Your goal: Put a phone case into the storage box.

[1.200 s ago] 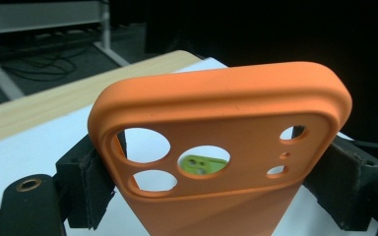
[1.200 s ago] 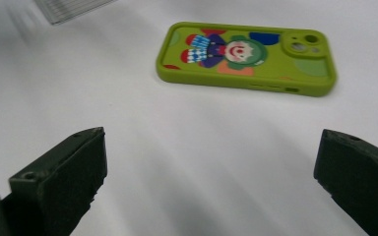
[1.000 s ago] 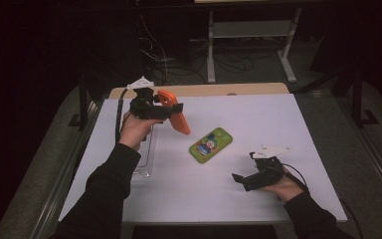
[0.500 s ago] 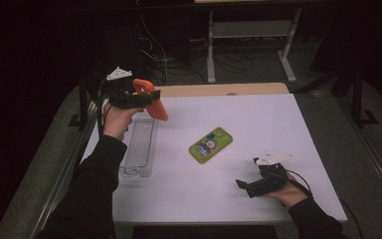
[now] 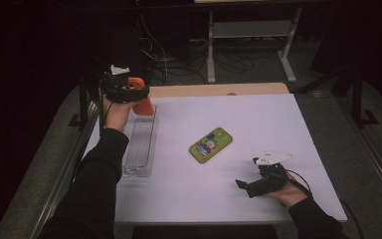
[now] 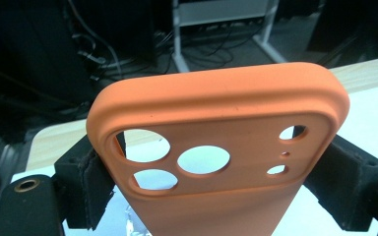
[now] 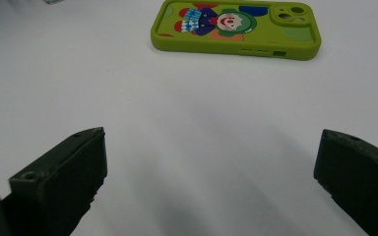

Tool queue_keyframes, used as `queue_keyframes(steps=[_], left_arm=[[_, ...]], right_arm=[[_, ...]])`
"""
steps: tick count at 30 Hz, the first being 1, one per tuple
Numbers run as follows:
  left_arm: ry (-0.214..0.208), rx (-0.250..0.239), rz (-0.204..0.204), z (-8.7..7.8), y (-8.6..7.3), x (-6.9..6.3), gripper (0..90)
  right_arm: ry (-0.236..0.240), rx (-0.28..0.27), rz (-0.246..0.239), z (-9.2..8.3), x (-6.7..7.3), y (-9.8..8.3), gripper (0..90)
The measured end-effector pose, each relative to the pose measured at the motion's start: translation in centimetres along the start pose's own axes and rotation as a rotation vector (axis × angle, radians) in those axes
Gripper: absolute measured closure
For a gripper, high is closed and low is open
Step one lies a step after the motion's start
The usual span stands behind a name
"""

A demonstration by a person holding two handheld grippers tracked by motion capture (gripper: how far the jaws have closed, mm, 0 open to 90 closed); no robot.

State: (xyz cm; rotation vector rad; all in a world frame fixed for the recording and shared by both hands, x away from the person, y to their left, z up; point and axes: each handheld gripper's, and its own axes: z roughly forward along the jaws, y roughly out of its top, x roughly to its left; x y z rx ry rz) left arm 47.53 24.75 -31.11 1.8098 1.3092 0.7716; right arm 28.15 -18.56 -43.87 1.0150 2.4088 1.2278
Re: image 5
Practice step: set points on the green cartoon phone case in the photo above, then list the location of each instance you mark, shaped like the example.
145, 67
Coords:
210, 145

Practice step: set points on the white metal desk frame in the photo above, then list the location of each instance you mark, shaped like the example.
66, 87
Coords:
250, 29

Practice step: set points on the black metal stand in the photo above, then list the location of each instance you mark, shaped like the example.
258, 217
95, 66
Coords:
83, 109
357, 99

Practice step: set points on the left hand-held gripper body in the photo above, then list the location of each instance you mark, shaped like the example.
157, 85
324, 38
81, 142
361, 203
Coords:
114, 88

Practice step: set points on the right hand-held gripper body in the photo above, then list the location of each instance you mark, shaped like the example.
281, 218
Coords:
272, 179

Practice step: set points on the orange phone case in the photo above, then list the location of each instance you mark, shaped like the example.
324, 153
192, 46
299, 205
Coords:
146, 108

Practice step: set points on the person's right hand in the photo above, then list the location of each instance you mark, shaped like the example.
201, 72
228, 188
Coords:
291, 194

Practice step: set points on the clear plastic tray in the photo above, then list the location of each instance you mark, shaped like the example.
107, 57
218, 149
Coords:
141, 142

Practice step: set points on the grey metal rail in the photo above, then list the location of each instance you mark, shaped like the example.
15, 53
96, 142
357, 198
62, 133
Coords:
59, 189
374, 166

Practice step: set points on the person's left hand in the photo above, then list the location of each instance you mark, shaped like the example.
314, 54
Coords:
116, 114

